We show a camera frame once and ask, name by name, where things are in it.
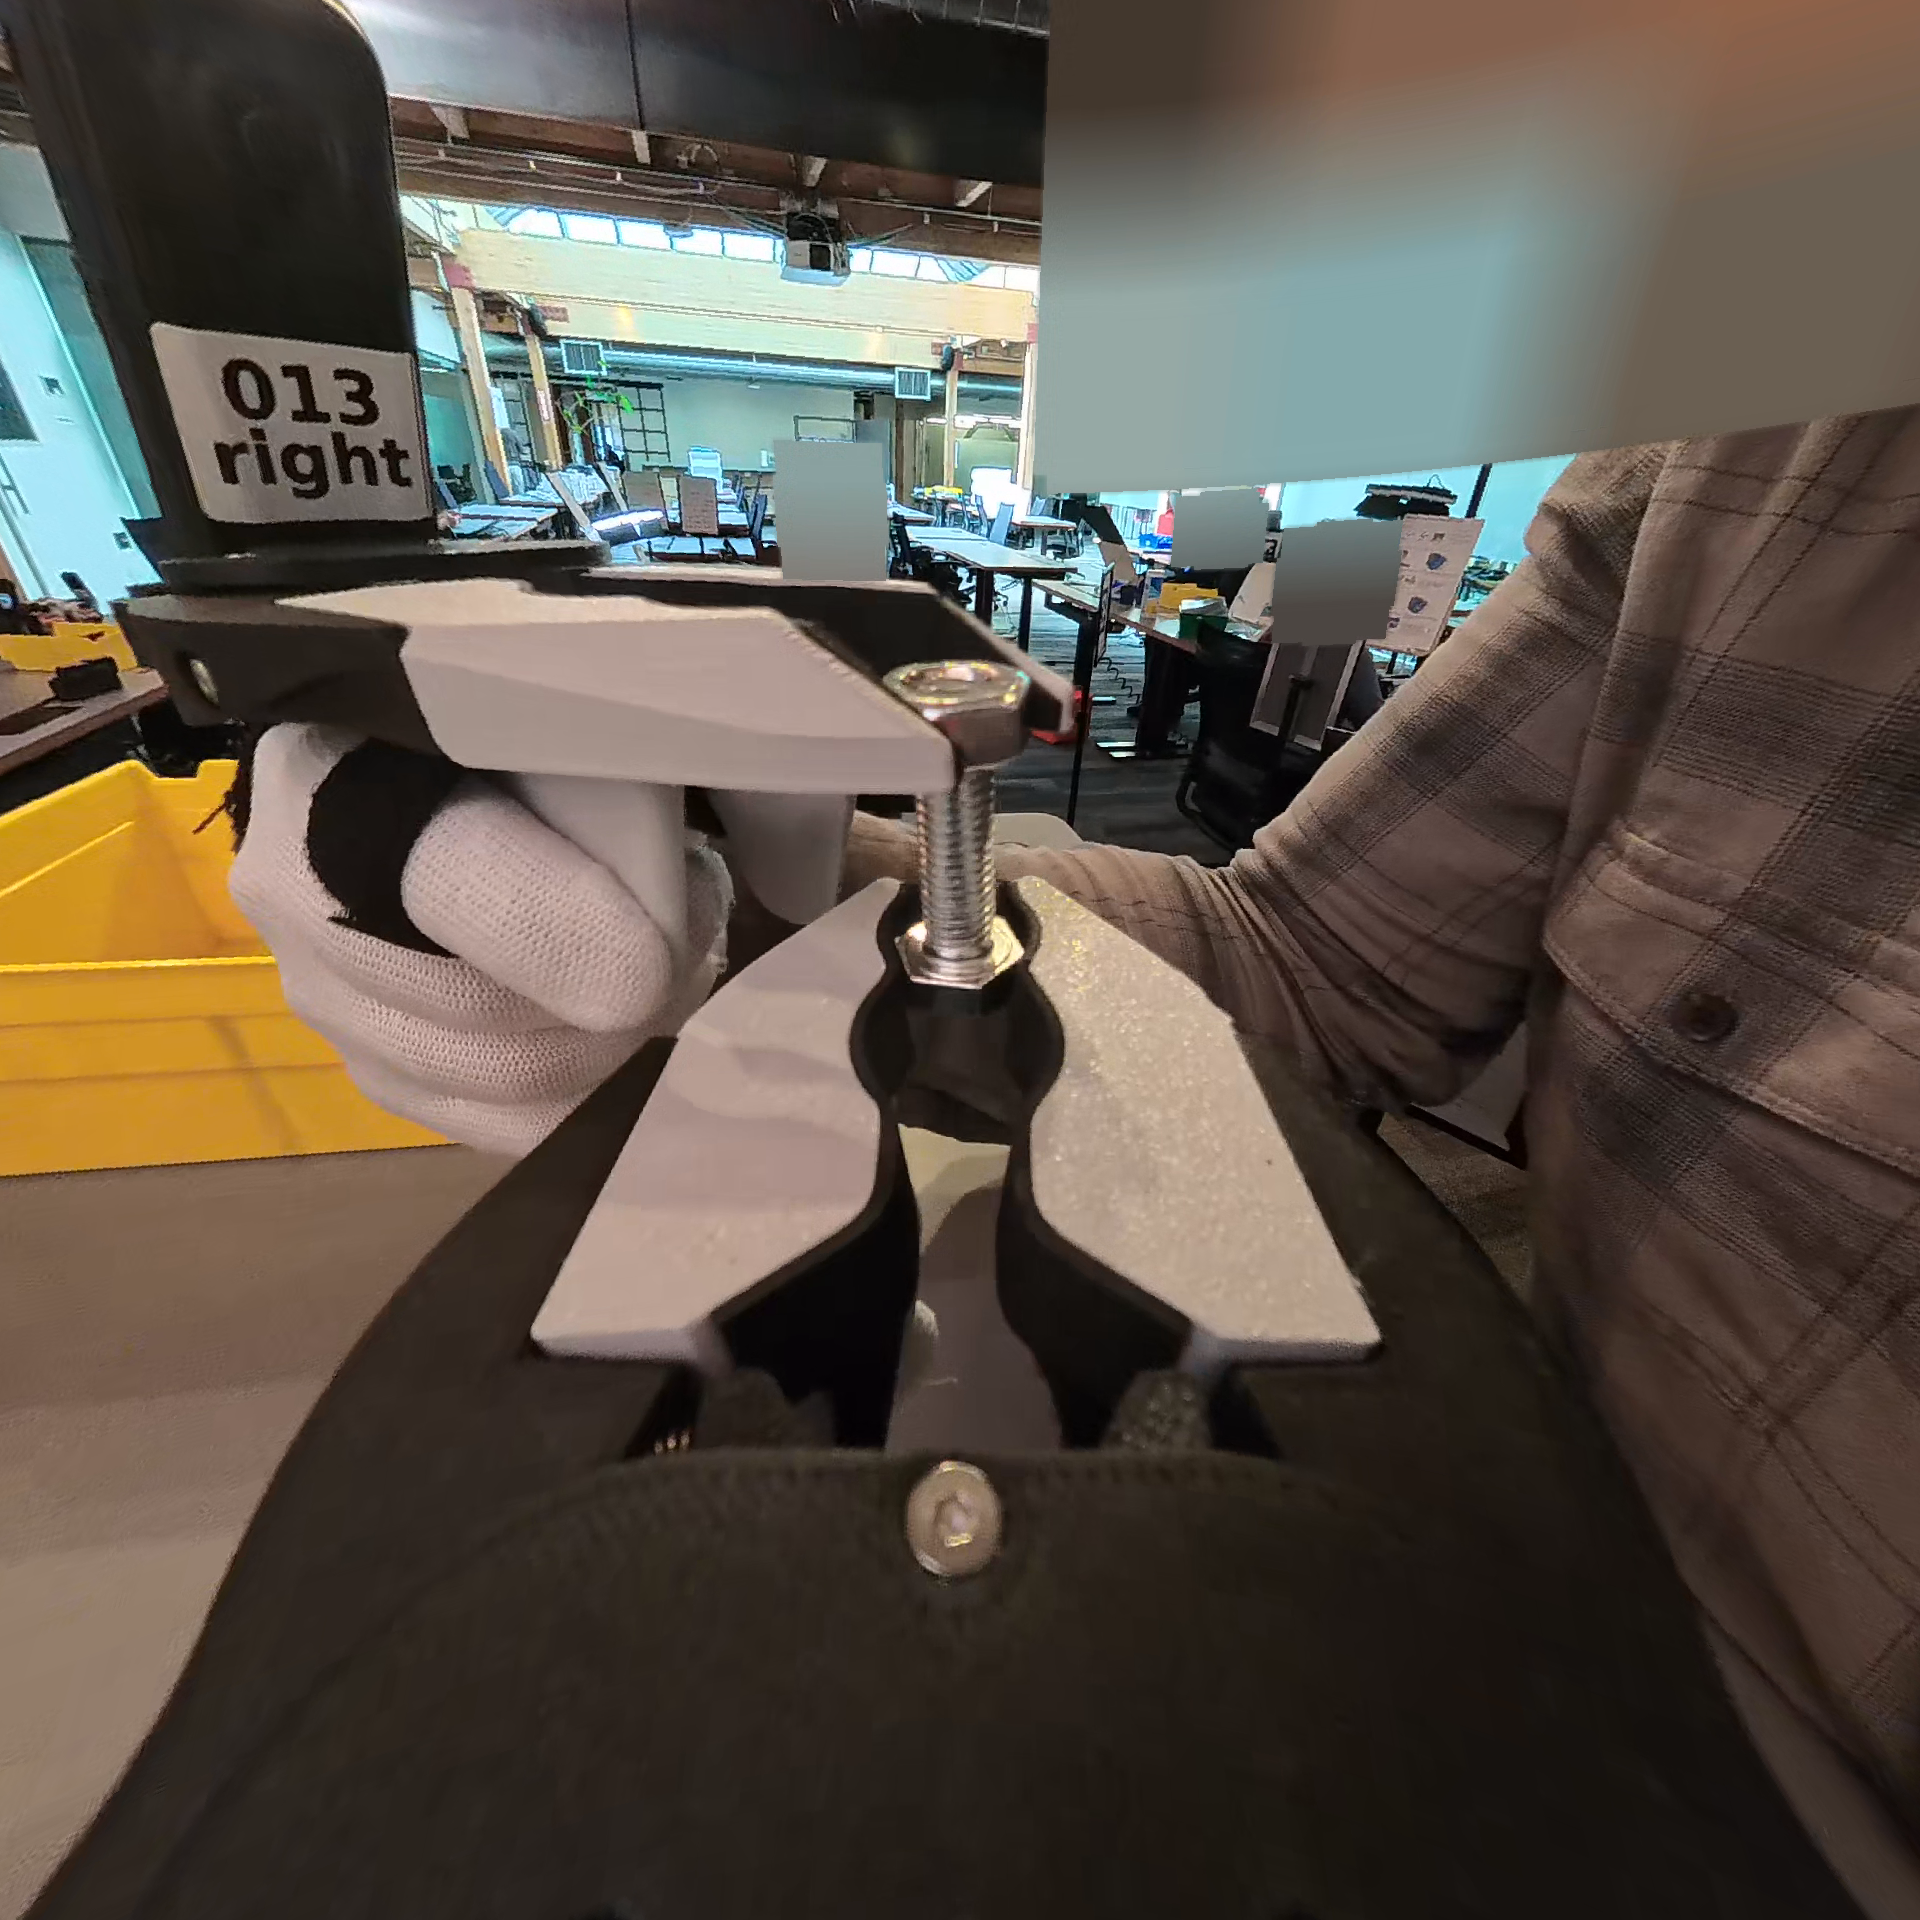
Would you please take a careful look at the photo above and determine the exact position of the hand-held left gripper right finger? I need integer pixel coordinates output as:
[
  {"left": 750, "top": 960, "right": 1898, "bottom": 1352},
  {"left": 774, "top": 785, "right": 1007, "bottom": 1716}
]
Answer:
[{"left": 994, "top": 875, "right": 1385, "bottom": 1442}]

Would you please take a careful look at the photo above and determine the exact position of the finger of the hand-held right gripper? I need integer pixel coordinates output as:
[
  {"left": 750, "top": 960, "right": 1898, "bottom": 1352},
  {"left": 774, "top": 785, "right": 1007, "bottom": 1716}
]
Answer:
[
  {"left": 287, "top": 577, "right": 965, "bottom": 800},
  {"left": 594, "top": 567, "right": 1085, "bottom": 750}
]

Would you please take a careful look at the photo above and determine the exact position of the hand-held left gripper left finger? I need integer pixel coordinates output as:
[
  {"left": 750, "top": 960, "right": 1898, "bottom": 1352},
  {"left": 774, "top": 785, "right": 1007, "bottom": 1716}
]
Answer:
[{"left": 536, "top": 875, "right": 928, "bottom": 1446}]

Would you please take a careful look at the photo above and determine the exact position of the silver hex bolt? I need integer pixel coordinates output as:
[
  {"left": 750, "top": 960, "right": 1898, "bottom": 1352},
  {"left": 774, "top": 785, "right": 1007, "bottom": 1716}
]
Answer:
[{"left": 883, "top": 654, "right": 1037, "bottom": 960}]

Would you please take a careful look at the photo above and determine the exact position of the silver hex nut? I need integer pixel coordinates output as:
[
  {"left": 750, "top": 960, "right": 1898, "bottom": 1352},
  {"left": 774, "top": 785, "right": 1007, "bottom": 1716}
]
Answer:
[{"left": 893, "top": 913, "right": 1029, "bottom": 998}]

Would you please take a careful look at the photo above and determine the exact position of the yellow plastic bin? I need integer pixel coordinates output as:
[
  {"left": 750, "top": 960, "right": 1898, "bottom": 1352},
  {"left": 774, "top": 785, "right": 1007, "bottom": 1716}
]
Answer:
[{"left": 0, "top": 758, "right": 453, "bottom": 1177}]

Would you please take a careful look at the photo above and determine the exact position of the person's right forearm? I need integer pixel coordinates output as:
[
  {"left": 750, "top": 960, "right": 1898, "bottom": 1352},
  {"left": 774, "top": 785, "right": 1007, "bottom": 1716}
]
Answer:
[{"left": 854, "top": 556, "right": 1592, "bottom": 1118}]

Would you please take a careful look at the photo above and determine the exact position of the person's right hand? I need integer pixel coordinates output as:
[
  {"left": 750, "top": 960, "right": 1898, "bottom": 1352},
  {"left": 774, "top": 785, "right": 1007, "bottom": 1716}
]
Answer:
[{"left": 236, "top": 718, "right": 854, "bottom": 1156}]

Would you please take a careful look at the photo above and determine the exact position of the white dotted paper sign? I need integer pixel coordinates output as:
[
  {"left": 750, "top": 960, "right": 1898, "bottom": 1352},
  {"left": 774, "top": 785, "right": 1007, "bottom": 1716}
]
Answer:
[{"left": 1387, "top": 515, "right": 1484, "bottom": 654}]

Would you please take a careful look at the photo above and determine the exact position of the background office desk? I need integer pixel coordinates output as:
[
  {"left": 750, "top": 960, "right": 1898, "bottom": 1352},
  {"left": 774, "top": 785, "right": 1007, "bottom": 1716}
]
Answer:
[{"left": 0, "top": 617, "right": 164, "bottom": 797}]

